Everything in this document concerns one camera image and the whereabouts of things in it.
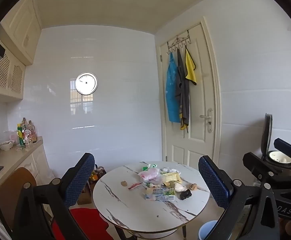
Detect lattice door wall cabinet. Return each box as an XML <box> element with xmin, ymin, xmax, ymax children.
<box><xmin>0</xmin><ymin>50</ymin><xmax>26</xmax><ymax>102</ymax></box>

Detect red white snack wrapper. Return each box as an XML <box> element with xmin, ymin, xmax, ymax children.
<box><xmin>128</xmin><ymin>183</ymin><xmax>143</xmax><ymax>190</ymax></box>

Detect round white marble table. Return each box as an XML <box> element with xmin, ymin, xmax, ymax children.
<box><xmin>93</xmin><ymin>161</ymin><xmax>210</xmax><ymax>233</ymax></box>

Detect brown tissue ball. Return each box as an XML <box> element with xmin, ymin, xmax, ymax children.
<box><xmin>189</xmin><ymin>183</ymin><xmax>198</xmax><ymax>191</ymax></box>

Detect blue apron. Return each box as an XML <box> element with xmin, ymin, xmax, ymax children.
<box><xmin>165</xmin><ymin>53</ymin><xmax>180</xmax><ymax>123</ymax></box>

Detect black trash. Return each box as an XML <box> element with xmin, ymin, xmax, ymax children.
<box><xmin>180</xmin><ymin>189</ymin><xmax>192</xmax><ymax>200</ymax></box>

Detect brown paper ball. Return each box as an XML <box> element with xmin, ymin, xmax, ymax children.
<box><xmin>121</xmin><ymin>181</ymin><xmax>128</xmax><ymax>187</ymax></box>

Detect red label sauce bottle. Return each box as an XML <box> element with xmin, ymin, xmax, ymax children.
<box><xmin>28</xmin><ymin>120</ymin><xmax>37</xmax><ymax>144</ymax></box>

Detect black rice cooker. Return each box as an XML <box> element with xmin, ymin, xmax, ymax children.
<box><xmin>260</xmin><ymin>113</ymin><xmax>291</xmax><ymax>176</ymax></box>

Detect light blue trash bin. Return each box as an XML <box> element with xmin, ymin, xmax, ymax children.
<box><xmin>198</xmin><ymin>220</ymin><xmax>217</xmax><ymax>240</ymax></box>

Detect blue green milk carton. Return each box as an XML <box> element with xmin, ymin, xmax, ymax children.
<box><xmin>145</xmin><ymin>187</ymin><xmax>175</xmax><ymax>202</ymax></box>

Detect yellow paper pouch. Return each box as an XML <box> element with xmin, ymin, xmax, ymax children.
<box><xmin>161</xmin><ymin>172</ymin><xmax>182</xmax><ymax>184</ymax></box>

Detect cardboard box on floor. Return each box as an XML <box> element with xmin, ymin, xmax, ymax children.
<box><xmin>77</xmin><ymin>181</ymin><xmax>92</xmax><ymax>205</ymax></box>

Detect grey black apron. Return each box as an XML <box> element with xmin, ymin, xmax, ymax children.
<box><xmin>175</xmin><ymin>49</ymin><xmax>189</xmax><ymax>131</ymax></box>

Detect metal over-door hook rack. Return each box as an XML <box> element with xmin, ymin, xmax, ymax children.
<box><xmin>167</xmin><ymin>29</ymin><xmax>192</xmax><ymax>55</ymax></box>

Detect cream upper wall cabinet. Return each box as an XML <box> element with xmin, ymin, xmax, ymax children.
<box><xmin>1</xmin><ymin>0</ymin><xmax>41</xmax><ymax>66</ymax></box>

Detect green yellow bottle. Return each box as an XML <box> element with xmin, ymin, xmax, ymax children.
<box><xmin>17</xmin><ymin>124</ymin><xmax>25</xmax><ymax>146</ymax></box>

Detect yellow cloth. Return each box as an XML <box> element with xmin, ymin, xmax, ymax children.
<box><xmin>185</xmin><ymin>47</ymin><xmax>197</xmax><ymax>86</ymax></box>

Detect white panel door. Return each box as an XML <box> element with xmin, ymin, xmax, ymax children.
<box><xmin>157</xmin><ymin>18</ymin><xmax>221</xmax><ymax>168</ymax></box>

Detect pink plastic bag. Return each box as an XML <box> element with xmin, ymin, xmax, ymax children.
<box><xmin>138</xmin><ymin>167</ymin><xmax>161</xmax><ymax>183</ymax></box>

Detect white ceramic bowl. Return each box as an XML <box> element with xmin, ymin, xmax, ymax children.
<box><xmin>0</xmin><ymin>140</ymin><xmax>15</xmax><ymax>151</ymax></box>

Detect brown wooden chair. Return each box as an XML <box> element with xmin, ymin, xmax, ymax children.
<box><xmin>0</xmin><ymin>167</ymin><xmax>36</xmax><ymax>230</ymax></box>

